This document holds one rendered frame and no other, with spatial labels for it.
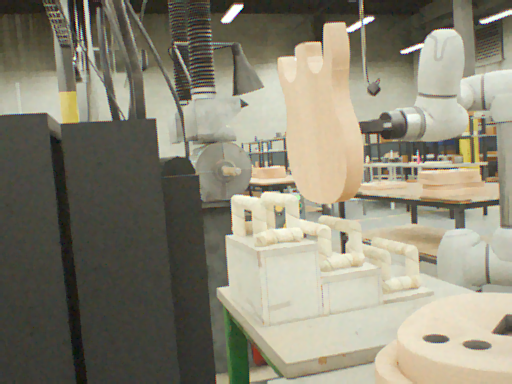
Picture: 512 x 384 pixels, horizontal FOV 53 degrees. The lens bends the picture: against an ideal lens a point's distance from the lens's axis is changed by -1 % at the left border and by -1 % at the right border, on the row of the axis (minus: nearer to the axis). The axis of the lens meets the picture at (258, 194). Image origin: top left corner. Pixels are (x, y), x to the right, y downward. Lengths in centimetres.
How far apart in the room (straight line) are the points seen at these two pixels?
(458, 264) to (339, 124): 99
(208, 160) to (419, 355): 163
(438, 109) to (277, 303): 66
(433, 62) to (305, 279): 65
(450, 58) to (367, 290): 62
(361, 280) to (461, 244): 82
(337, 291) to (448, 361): 56
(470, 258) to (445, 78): 80
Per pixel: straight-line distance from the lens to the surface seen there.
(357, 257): 128
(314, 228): 127
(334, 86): 121
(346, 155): 117
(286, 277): 118
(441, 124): 147
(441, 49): 145
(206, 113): 196
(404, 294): 136
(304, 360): 101
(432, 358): 74
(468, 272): 204
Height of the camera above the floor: 131
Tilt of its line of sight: 4 degrees down
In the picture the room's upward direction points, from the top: 4 degrees counter-clockwise
